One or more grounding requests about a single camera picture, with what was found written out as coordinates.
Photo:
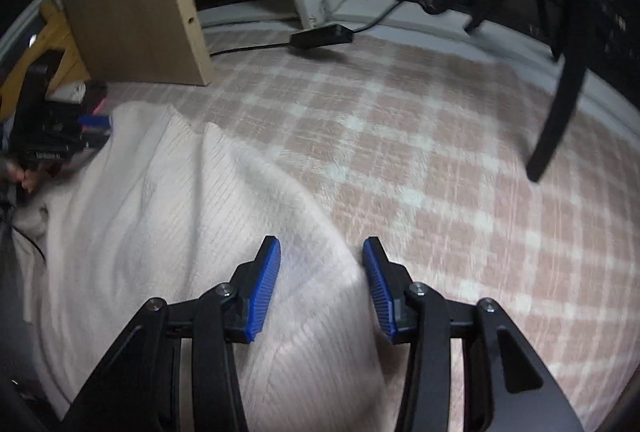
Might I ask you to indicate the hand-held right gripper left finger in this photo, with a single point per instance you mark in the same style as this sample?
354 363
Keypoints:
262 287

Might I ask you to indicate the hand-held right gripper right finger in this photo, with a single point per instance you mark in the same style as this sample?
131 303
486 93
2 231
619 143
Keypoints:
380 287

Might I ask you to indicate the black power adapter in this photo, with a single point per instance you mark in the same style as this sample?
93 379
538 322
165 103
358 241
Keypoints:
320 35

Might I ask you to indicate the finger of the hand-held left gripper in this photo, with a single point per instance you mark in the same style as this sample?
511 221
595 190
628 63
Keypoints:
95 139
95 120

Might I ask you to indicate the person's left hand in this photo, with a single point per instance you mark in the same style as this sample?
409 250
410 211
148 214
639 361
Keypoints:
22 174

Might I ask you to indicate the cream knit sweater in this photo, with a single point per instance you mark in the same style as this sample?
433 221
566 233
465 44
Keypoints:
150 222

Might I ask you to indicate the yellow wooden headboard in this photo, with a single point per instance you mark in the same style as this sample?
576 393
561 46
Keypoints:
57 36

